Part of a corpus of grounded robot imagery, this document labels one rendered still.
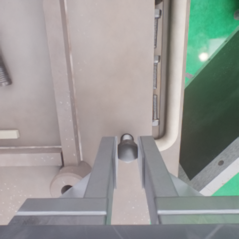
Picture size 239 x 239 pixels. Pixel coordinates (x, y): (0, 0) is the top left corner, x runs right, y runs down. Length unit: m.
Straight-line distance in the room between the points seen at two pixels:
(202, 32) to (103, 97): 1.55
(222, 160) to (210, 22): 1.40
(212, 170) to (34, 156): 0.35
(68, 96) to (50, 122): 0.04
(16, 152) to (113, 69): 0.13
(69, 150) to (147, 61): 0.11
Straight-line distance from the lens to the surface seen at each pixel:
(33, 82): 0.19
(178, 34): 0.29
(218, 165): 0.43
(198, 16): 1.69
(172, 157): 0.35
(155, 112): 0.30
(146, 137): 0.15
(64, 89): 0.16
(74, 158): 0.18
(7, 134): 0.21
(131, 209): 0.23
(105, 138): 0.15
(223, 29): 1.75
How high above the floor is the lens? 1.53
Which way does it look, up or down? 74 degrees down
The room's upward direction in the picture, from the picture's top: 176 degrees counter-clockwise
